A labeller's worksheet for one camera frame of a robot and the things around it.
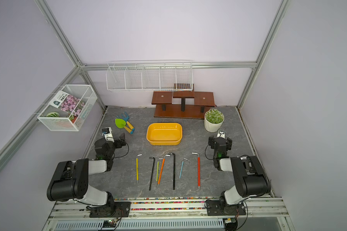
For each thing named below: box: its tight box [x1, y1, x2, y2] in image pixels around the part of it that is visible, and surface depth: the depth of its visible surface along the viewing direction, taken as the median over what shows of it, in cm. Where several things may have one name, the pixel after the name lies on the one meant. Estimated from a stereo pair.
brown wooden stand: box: [151, 83, 217, 119], surface depth 111 cm
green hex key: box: [156, 157, 164, 182], surface depth 89 cm
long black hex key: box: [167, 153, 176, 191], surface depth 88 cm
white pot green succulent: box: [204, 108, 225, 133], surface depth 98 cm
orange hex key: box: [157, 154, 171, 188], surface depth 88 cm
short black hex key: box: [148, 156, 156, 191], surface depth 88 cm
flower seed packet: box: [49, 90, 87, 117], surface depth 76 cm
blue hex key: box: [179, 157, 188, 179], surface depth 89 cm
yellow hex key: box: [135, 153, 143, 184], surface depth 88 cm
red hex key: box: [191, 152, 201, 191], surface depth 88 cm
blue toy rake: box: [116, 111, 136, 131], surface depth 111 cm
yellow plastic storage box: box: [146, 122, 183, 146], surface depth 104 cm
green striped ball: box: [46, 111, 60, 118], surface depth 72 cm
